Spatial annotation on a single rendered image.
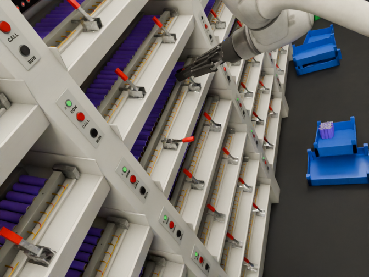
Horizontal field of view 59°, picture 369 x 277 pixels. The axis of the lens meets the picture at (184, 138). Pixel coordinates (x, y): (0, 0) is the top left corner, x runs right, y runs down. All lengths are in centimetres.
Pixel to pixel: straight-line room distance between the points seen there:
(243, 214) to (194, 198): 43
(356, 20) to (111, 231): 68
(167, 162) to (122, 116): 20
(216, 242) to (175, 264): 26
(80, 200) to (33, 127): 17
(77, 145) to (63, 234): 16
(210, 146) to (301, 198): 82
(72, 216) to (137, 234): 20
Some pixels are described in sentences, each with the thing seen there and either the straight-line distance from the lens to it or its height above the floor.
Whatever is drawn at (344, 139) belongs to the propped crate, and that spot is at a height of 5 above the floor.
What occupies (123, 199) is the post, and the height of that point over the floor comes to 104.
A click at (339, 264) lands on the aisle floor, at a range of 165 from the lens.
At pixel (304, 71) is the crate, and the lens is 266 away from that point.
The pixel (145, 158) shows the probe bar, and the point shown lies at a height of 98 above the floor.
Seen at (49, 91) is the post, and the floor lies 131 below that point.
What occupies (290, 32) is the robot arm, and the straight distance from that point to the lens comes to 90.
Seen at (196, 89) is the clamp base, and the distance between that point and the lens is 110.
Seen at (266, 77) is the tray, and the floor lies 37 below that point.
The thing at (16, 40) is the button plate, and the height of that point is 141.
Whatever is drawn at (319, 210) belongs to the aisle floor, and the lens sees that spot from 180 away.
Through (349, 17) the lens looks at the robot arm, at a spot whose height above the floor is 114.
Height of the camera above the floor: 148
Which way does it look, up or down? 35 degrees down
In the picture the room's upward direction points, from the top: 32 degrees counter-clockwise
